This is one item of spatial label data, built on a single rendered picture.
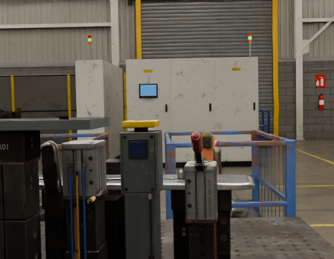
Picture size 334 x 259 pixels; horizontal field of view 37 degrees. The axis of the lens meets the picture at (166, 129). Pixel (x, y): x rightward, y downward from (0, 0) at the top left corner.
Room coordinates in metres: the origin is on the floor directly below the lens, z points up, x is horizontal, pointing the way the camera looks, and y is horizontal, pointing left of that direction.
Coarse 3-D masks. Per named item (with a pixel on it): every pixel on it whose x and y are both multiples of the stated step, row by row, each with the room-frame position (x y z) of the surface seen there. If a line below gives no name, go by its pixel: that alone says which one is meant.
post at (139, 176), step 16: (128, 144) 0.90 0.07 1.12; (160, 144) 0.93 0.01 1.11; (128, 160) 0.90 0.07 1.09; (144, 160) 0.90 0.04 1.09; (160, 160) 0.92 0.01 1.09; (128, 176) 0.90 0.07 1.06; (144, 176) 0.90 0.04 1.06; (160, 176) 0.92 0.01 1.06; (128, 192) 0.90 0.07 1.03; (144, 192) 0.90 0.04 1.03; (128, 208) 0.91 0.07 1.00; (144, 208) 0.90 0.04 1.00; (160, 208) 0.95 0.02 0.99; (128, 224) 0.91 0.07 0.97; (144, 224) 0.90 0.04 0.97; (160, 224) 0.95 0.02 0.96; (128, 240) 0.91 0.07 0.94; (144, 240) 0.90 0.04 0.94; (160, 240) 0.94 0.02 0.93; (128, 256) 0.91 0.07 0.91; (144, 256) 0.90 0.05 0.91; (160, 256) 0.94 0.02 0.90
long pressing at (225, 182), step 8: (40, 176) 1.35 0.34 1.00; (112, 176) 1.32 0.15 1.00; (120, 176) 1.32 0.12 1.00; (168, 176) 1.30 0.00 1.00; (176, 176) 1.30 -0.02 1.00; (224, 176) 1.28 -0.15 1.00; (232, 176) 1.28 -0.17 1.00; (240, 176) 1.28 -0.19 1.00; (248, 176) 1.30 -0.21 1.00; (40, 184) 1.21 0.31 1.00; (112, 184) 1.19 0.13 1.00; (120, 184) 1.18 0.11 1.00; (168, 184) 1.17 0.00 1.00; (176, 184) 1.17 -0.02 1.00; (184, 184) 1.16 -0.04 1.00; (224, 184) 1.15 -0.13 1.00; (232, 184) 1.15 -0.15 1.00; (240, 184) 1.15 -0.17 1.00; (248, 184) 1.15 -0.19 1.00
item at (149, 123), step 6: (132, 120) 0.95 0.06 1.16; (138, 120) 0.94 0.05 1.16; (144, 120) 0.93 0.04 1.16; (150, 120) 0.93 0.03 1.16; (156, 120) 0.93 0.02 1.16; (126, 126) 0.90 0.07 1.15; (132, 126) 0.90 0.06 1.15; (138, 126) 0.90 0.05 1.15; (144, 126) 0.90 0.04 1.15; (150, 126) 0.90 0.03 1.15
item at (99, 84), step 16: (80, 64) 9.15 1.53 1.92; (96, 64) 9.13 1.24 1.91; (112, 64) 10.16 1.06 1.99; (80, 80) 9.15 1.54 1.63; (96, 80) 9.13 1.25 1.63; (112, 80) 10.11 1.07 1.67; (80, 96) 9.15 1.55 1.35; (96, 96) 9.13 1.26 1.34; (112, 96) 10.06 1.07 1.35; (80, 112) 9.15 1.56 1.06; (96, 112) 9.13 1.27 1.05; (112, 112) 10.01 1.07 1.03; (96, 128) 9.13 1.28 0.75; (112, 128) 9.96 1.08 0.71; (112, 144) 9.91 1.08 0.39
